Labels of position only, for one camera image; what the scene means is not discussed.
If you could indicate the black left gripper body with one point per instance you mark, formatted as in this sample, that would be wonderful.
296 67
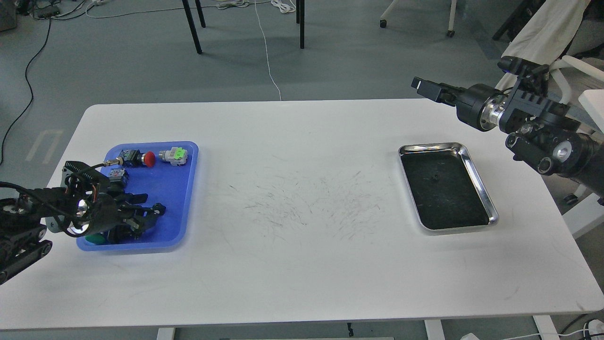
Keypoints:
95 217

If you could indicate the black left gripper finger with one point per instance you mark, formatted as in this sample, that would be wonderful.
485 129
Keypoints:
129 200
141 219

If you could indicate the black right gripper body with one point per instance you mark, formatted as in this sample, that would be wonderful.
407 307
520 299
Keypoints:
480 106

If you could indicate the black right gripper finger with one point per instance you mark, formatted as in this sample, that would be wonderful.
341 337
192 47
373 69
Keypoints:
439 93

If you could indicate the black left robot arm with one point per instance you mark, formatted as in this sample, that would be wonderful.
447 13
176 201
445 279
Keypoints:
26 219

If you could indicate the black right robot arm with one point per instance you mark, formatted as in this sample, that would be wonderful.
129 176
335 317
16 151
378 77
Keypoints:
539 133

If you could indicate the blue plastic tray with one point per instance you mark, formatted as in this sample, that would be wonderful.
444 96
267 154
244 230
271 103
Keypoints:
170 185

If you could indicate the silver metal tray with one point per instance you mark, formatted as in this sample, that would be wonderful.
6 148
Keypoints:
459 200

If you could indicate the beige cloth on chair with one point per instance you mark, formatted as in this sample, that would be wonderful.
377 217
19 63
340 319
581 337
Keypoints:
546 35

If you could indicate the black table leg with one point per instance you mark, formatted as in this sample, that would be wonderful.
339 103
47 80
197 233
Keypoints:
191 26

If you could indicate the black switch block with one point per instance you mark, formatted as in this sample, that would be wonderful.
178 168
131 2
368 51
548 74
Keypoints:
121 233

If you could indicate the green push button switch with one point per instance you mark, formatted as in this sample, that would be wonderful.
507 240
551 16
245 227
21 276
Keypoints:
96 239

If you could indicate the yellow push button switch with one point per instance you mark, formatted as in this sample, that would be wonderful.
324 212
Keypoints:
119 177

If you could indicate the red push button switch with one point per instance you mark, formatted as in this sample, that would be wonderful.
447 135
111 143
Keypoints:
134 158

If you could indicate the grey green switch module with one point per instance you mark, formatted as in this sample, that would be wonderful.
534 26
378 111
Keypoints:
175 156

